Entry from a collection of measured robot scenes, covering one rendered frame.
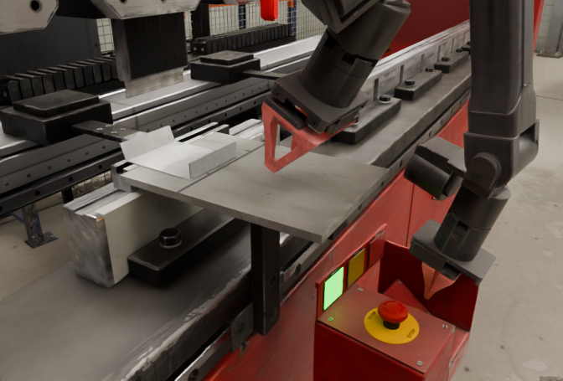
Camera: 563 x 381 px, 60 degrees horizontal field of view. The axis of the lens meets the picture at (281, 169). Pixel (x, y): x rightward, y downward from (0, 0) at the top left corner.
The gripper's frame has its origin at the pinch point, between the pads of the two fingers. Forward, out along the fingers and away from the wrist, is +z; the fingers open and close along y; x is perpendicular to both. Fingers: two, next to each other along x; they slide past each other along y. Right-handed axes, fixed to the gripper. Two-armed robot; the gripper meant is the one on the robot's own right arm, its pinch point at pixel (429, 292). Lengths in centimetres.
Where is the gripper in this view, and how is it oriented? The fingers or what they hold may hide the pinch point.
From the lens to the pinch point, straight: 76.5
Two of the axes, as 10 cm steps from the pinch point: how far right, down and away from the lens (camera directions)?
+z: -2.1, 8.2, 5.3
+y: -7.6, -4.8, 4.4
